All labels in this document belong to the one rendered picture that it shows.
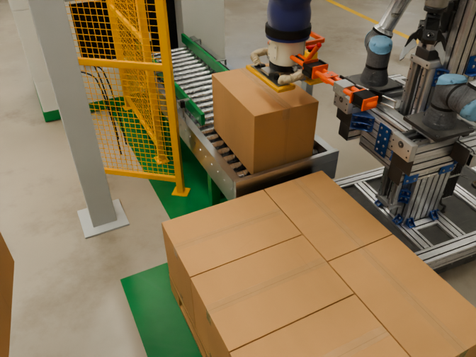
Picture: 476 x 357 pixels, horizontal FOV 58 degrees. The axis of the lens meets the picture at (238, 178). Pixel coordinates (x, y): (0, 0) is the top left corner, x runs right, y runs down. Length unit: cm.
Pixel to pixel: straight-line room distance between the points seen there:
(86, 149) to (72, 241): 67
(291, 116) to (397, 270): 96
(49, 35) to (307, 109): 139
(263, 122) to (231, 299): 95
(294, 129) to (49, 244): 176
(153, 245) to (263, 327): 129
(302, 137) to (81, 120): 127
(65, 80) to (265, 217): 130
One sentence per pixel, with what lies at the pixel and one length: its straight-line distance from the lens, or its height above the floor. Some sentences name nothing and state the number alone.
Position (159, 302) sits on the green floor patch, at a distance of 258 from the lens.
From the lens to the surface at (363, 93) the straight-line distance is 183.
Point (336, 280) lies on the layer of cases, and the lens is 197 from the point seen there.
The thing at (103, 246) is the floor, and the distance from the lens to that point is 296.
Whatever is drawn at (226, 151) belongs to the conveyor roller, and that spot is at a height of 54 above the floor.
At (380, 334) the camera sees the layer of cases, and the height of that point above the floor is 54.
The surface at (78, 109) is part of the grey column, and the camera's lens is 260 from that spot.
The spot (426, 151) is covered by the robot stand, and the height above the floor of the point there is 93.
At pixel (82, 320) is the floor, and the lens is 262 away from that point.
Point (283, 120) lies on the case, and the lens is 236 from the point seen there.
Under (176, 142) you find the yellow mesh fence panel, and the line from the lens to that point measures 297.
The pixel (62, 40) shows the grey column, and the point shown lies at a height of 129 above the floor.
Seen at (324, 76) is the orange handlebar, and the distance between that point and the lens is 199.
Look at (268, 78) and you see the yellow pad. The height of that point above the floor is 113.
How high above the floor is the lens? 204
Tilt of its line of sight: 37 degrees down
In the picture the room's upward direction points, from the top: straight up
